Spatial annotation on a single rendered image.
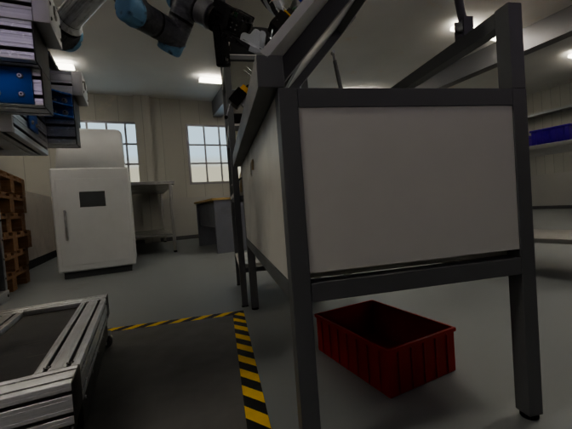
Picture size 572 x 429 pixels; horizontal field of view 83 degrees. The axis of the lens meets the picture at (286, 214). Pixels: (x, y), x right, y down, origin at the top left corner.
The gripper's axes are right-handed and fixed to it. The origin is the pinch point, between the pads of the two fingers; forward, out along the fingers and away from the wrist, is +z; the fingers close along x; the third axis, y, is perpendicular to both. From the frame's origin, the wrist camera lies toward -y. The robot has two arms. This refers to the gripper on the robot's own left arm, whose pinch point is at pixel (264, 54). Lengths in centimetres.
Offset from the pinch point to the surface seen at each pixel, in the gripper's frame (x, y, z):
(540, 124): 962, 17, 310
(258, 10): 121, 0, -76
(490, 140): -4, 9, 63
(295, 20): -23.2, 12.9, 15.9
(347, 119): -23.0, 1.4, 34.9
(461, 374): -3, -52, 102
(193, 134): 475, -301, -338
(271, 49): -28.3, 6.7, 15.5
